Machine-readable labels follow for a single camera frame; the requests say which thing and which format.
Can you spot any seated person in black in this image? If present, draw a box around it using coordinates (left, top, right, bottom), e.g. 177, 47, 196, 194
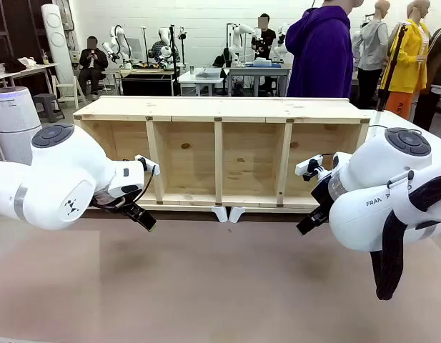
78, 35, 110, 101

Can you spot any light wooden four-bay shelf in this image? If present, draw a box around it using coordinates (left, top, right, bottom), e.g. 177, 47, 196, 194
72, 95, 372, 209

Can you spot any mannequin in grey hoodie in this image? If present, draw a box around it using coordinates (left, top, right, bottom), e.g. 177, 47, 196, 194
352, 0, 391, 110

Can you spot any tall white tower air conditioner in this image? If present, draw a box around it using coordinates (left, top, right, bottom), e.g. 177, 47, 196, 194
40, 3, 76, 87

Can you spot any black work bench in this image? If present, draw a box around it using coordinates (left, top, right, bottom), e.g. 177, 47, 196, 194
119, 67, 181, 96

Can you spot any black left camera cable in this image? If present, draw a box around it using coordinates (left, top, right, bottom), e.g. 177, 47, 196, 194
132, 164, 155, 207

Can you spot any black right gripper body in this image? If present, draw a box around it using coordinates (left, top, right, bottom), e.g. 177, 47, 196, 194
309, 177, 335, 217

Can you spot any white cylindrical air purifier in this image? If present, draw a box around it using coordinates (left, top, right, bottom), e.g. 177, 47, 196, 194
0, 86, 43, 166

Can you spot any grey metal work table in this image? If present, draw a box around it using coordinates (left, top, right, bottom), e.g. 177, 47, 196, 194
226, 63, 293, 97

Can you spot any mannequin in yellow jacket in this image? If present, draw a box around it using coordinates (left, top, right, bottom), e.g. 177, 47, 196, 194
380, 0, 432, 121

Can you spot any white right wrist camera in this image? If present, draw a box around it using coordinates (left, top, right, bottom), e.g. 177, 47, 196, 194
294, 154, 332, 183

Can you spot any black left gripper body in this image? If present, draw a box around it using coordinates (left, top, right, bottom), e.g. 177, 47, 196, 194
89, 192, 143, 213

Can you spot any small white work table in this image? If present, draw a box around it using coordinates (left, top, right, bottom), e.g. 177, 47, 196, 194
177, 67, 231, 96

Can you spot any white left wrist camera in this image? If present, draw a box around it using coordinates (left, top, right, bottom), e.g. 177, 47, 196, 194
134, 154, 161, 177

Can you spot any white velcro strap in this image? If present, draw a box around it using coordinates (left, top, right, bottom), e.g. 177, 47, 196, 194
385, 170, 416, 216

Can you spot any black tripod stand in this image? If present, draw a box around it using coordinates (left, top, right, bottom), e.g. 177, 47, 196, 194
376, 21, 411, 112

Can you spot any black pole stand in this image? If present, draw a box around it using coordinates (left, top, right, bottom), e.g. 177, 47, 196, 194
169, 24, 179, 96

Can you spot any mannequin in dark jacket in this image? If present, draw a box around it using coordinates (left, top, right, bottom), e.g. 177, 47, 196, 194
412, 6, 441, 131

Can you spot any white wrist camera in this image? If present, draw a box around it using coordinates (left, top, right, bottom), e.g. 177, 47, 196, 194
294, 154, 332, 183
134, 154, 161, 177

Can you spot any grey plastic stool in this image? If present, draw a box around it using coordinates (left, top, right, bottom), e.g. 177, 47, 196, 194
31, 93, 66, 124

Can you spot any white side table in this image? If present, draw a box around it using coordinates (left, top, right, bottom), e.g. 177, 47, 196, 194
366, 109, 441, 144

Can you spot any standing person in black shirt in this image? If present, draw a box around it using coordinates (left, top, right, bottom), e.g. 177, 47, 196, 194
251, 13, 278, 97

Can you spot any white step stool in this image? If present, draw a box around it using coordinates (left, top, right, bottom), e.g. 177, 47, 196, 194
55, 75, 86, 110

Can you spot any person in purple hoodie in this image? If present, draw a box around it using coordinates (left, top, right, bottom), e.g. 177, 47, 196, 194
284, 0, 355, 99

